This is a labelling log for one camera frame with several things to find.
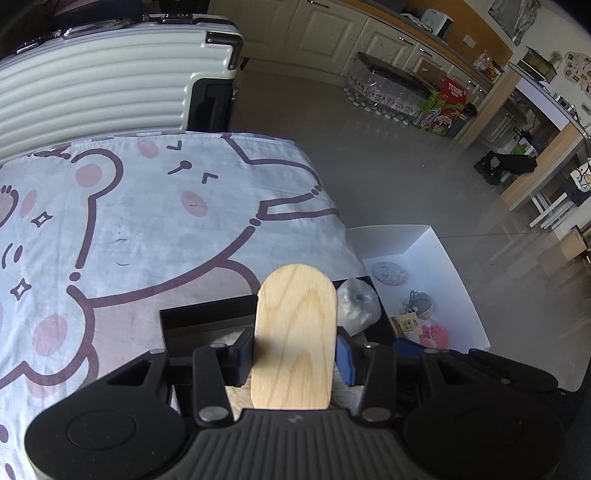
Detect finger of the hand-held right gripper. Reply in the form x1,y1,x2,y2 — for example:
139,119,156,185
393,339,560,394

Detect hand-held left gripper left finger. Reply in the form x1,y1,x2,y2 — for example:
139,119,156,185
107,333,256,428

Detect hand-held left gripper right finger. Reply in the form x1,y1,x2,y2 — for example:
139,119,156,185
336,333,485,424

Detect oval wooden box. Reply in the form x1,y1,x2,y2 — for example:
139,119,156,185
250,263,339,411

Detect black cardboard box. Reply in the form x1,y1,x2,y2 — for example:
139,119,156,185
159,276,399,416

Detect plastic film roll orange tape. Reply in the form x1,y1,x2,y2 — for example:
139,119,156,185
336,278,382,335

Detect small yellow card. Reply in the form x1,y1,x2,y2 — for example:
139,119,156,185
392,311,422,342

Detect grey blue plush charm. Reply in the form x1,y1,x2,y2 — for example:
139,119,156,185
401,290,435,320

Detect pink knitted piece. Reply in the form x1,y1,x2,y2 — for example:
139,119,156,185
418,323,451,349

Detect grey knitted piece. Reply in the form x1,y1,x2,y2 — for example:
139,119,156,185
372,261,409,287

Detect white cardboard box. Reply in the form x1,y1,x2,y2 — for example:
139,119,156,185
346,224,491,354

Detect small cardboard box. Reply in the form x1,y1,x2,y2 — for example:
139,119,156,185
561,226,591,261

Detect bear printed blanket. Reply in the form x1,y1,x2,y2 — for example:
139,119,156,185
0,130,370,480

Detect wooden table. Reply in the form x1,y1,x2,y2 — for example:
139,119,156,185
501,124,591,213

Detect black machine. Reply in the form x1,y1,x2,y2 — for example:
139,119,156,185
475,150,539,185

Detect green printed carton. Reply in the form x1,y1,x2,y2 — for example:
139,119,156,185
418,90,467,137

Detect red carton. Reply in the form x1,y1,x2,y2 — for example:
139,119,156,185
438,78,471,106

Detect white ribbed suitcase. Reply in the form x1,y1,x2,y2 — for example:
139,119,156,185
0,11,245,164

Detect glass tank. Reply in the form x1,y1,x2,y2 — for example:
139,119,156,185
517,46,557,79

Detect cream kitchen cabinets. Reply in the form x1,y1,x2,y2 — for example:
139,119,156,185
208,0,513,93

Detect white countertop appliance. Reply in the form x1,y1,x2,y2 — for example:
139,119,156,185
422,8,455,40

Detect silver foil sheet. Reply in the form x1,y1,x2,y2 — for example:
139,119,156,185
489,0,539,44

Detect dark seat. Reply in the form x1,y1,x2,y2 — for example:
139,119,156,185
53,0,146,24

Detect white stool frame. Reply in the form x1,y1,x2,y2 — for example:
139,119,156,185
529,185,573,229

